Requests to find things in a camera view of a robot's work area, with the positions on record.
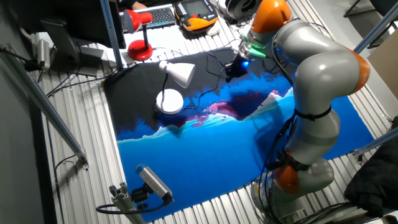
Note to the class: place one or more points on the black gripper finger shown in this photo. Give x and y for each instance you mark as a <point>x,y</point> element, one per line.
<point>227,77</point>
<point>234,74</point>

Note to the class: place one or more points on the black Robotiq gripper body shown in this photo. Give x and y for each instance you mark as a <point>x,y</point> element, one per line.
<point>238,66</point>

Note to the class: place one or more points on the white desk lamp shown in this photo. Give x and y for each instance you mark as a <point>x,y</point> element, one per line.
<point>169,101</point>

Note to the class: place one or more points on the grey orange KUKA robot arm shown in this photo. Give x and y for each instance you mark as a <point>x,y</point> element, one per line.
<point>323,74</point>

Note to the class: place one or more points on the red desk lamp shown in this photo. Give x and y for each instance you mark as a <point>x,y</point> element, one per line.
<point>140,49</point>

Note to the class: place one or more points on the bare person hand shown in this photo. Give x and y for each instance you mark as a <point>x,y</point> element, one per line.
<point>139,5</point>

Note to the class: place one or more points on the black round device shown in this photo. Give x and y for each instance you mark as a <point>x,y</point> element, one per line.
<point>239,9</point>

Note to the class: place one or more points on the orange grey teach pendant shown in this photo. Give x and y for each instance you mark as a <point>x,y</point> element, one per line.
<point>196,23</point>

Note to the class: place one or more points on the blue mountain print mat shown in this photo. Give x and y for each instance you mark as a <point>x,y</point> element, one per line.
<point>199,161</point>

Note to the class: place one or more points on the black computer keyboard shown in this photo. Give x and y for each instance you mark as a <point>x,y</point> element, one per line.
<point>161,17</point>

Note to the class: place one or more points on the brown cardboard sheet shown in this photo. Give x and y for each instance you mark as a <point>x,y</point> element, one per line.
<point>385,65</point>

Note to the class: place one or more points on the black computer monitor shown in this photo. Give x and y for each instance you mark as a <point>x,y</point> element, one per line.
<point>87,18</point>

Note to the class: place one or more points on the black office chair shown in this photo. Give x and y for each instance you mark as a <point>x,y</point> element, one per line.
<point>384,6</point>

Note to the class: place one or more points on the grey monitor stand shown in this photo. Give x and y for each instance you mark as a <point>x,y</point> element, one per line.
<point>59,40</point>

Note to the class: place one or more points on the black fabric bag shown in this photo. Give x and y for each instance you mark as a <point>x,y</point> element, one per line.
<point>373,183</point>

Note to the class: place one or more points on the aluminium frame beam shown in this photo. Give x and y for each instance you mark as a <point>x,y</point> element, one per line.
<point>376,29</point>
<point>376,143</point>
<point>46,105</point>
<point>111,34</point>

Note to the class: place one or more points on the silver camera with blue end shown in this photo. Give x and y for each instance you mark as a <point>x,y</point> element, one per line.
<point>154,182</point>

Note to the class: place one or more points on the black camera ball mount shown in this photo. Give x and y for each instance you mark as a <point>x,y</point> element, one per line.
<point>140,195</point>

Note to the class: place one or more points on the short aluminium extrusion post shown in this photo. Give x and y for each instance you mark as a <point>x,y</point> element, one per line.
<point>124,202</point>

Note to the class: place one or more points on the small silver camera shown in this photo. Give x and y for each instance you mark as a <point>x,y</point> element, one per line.
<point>43,53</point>

